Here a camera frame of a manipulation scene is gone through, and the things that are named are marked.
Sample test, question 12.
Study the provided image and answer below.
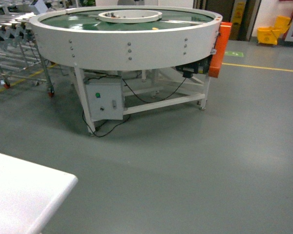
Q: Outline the grey control box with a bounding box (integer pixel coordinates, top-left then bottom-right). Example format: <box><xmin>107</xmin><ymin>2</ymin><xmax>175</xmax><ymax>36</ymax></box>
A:
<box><xmin>85</xmin><ymin>77</ymin><xmax>125</xmax><ymax>121</ymax></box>

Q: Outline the white round turntable conveyor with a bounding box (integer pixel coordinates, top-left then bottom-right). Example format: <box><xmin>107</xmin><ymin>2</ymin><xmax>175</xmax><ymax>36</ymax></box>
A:
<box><xmin>29</xmin><ymin>6</ymin><xmax>223</xmax><ymax>135</ymax></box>

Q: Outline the orange motor cover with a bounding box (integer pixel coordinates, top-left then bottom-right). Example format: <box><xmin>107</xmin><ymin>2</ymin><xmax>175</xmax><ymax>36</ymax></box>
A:
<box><xmin>209</xmin><ymin>22</ymin><xmax>232</xmax><ymax>78</ymax></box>

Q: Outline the yellow mop bucket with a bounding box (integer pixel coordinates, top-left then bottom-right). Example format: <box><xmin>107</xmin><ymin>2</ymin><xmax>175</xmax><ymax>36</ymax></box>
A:
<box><xmin>257</xmin><ymin>16</ymin><xmax>291</xmax><ymax>45</ymax></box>

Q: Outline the extendable roller conveyor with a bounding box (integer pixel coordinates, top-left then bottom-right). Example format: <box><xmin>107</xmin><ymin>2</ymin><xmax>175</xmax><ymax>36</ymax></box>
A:
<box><xmin>0</xmin><ymin>0</ymin><xmax>66</xmax><ymax>98</ymax></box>

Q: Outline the black power cable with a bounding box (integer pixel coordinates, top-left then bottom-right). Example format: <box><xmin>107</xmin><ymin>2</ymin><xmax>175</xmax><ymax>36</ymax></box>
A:
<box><xmin>82</xmin><ymin>73</ymin><xmax>193</xmax><ymax>137</ymax></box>

